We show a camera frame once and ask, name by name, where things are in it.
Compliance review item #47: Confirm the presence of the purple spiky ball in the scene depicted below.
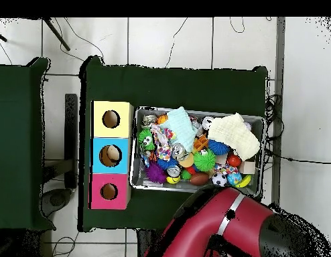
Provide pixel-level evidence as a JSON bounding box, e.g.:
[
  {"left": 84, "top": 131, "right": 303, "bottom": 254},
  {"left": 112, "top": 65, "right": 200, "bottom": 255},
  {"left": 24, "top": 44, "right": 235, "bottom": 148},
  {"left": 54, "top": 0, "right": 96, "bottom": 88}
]
[{"left": 145, "top": 162, "right": 168, "bottom": 185}]

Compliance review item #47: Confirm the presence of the brown toy football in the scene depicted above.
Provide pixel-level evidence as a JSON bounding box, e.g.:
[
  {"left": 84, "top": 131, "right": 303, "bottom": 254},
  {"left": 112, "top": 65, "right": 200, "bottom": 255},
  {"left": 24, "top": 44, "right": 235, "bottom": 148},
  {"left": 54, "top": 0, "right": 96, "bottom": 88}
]
[{"left": 189, "top": 171, "right": 210, "bottom": 186}]

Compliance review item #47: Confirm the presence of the cream waffle cloth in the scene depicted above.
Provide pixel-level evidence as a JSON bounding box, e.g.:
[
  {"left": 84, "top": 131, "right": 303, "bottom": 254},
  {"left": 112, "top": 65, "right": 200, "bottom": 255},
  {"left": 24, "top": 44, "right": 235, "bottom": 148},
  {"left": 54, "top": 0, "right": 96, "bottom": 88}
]
[{"left": 207, "top": 112, "right": 261, "bottom": 162}]

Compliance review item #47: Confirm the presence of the blue globe print ball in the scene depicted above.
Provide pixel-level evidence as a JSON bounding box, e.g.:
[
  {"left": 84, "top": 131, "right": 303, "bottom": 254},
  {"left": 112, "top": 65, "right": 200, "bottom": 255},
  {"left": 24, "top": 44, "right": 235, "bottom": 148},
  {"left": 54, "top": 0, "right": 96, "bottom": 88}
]
[{"left": 226, "top": 171, "right": 243, "bottom": 186}]

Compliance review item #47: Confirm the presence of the colourful heart print cloth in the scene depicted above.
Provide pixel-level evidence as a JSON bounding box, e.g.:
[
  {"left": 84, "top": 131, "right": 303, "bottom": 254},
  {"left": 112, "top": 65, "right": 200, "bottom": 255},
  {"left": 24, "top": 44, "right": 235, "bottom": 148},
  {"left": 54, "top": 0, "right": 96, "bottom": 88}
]
[{"left": 149, "top": 123, "right": 177, "bottom": 162}]

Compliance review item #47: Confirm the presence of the silver wire mesh bin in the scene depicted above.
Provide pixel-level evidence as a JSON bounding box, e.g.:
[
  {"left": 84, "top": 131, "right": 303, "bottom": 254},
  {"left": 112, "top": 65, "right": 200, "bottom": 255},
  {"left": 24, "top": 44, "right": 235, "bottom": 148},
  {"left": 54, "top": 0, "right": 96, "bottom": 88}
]
[{"left": 129, "top": 106, "right": 265, "bottom": 198}]

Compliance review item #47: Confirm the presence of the grey oval floor object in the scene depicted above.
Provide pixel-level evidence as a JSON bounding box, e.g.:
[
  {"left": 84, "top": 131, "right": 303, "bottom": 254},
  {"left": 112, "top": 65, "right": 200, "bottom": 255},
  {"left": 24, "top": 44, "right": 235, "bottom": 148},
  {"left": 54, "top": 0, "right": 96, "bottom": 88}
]
[{"left": 40, "top": 187, "right": 73, "bottom": 218}]

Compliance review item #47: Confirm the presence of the small green fuzzy eyed toy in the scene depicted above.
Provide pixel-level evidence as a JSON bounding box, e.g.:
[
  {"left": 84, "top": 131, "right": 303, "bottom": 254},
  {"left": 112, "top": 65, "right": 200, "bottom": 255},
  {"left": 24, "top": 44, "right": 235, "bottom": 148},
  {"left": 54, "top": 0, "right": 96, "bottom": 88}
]
[{"left": 137, "top": 128, "right": 156, "bottom": 152}]

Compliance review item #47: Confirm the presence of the green covered side table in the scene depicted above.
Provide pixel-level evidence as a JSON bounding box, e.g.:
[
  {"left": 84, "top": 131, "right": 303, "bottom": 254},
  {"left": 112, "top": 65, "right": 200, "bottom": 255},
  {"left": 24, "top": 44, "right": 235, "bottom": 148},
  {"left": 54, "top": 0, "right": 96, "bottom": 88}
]
[{"left": 0, "top": 56, "right": 57, "bottom": 232}]

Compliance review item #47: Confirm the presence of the black floor cable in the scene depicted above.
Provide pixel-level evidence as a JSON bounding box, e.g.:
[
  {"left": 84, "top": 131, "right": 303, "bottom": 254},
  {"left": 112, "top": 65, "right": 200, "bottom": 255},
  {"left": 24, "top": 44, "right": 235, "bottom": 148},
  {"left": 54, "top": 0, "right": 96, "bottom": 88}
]
[{"left": 264, "top": 148, "right": 331, "bottom": 165}]

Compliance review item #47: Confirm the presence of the light blue waffle cloth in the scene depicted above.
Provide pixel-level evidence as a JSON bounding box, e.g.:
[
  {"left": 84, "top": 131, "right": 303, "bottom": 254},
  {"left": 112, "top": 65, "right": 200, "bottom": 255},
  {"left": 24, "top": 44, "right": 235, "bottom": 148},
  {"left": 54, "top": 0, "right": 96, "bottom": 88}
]
[{"left": 158, "top": 106, "right": 199, "bottom": 153}]

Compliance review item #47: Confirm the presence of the dark green table cloth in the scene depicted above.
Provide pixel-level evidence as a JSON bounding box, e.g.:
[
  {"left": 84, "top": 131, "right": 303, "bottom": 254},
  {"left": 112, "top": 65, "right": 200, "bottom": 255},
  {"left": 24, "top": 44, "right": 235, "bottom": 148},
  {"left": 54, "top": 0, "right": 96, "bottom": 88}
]
[{"left": 77, "top": 55, "right": 269, "bottom": 233}]

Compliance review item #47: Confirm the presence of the large green fuzzy eyed toy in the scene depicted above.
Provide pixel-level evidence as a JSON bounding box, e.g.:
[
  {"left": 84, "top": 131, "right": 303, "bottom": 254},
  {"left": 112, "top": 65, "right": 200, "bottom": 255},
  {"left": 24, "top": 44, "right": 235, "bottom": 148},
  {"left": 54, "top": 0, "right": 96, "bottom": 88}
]
[{"left": 193, "top": 147, "right": 217, "bottom": 172}]

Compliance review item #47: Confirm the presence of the black and white soccer ball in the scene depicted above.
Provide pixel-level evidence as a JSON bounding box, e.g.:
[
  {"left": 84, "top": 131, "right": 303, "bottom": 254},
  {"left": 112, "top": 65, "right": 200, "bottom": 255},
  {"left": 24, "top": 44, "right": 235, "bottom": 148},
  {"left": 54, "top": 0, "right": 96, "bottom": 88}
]
[{"left": 211, "top": 172, "right": 228, "bottom": 187}]

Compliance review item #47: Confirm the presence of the wooden box with three holes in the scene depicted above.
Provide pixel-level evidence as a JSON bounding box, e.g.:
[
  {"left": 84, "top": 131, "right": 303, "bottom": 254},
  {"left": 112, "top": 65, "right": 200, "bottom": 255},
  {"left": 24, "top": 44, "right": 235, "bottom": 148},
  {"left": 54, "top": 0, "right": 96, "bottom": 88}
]
[{"left": 88, "top": 100, "right": 135, "bottom": 210}]

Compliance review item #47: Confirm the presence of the silver drink can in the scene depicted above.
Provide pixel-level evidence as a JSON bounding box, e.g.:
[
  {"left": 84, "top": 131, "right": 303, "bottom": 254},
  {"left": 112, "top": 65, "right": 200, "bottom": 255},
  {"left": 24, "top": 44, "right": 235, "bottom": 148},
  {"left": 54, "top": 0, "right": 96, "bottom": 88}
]
[{"left": 171, "top": 143, "right": 190, "bottom": 161}]

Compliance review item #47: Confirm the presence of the black flat panel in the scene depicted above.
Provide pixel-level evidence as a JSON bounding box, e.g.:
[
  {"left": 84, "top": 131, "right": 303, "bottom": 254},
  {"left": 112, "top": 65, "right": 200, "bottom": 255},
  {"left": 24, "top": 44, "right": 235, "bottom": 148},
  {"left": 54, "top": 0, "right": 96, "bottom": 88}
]
[{"left": 64, "top": 92, "right": 78, "bottom": 189}]

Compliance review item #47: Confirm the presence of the long black tripod leg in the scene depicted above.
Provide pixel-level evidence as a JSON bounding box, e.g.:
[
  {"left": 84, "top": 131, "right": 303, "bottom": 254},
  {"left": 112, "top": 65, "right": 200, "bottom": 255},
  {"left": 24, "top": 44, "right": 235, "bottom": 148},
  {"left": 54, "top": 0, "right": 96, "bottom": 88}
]
[{"left": 42, "top": 17, "right": 72, "bottom": 52}]

